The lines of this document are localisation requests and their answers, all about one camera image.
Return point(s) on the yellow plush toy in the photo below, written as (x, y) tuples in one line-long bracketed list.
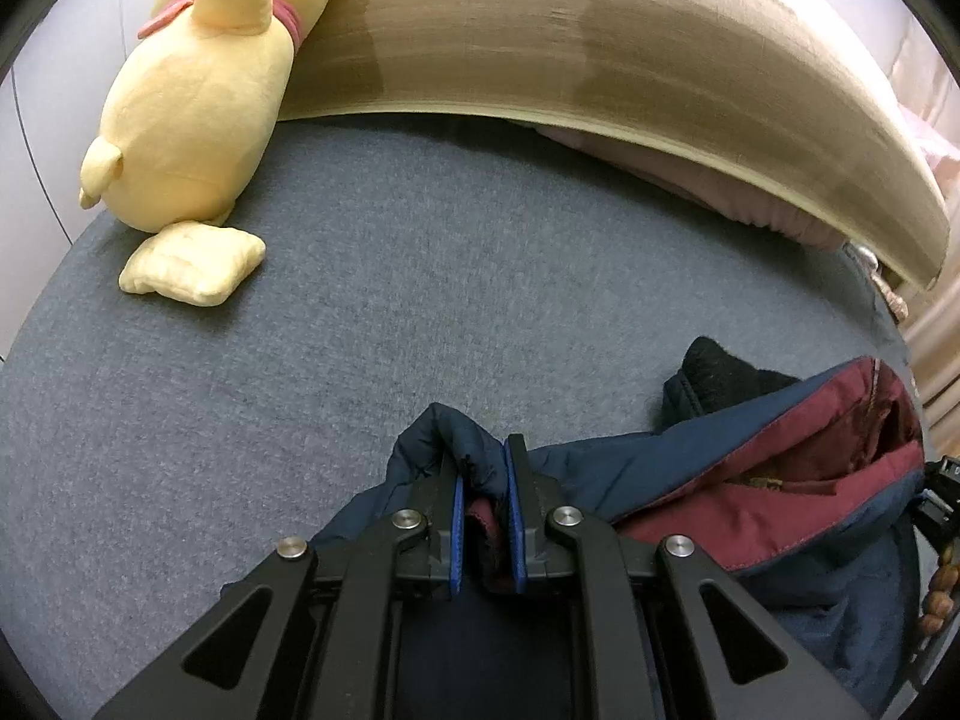
[(195, 90)]

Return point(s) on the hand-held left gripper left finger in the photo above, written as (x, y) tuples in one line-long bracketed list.
[(456, 540)]

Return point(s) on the beige curtain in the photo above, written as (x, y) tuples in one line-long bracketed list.
[(937, 345)]

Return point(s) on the navy puffer jacket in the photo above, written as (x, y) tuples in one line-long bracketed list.
[(600, 465)]

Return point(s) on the beige woven mat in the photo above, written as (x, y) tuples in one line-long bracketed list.
[(600, 30)]

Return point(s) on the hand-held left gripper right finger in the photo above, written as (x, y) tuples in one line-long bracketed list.
[(516, 525)]

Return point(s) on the pink pillow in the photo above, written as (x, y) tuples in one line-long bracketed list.
[(690, 172)]

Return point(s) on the patterned cloth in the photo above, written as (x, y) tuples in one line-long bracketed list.
[(881, 285)]

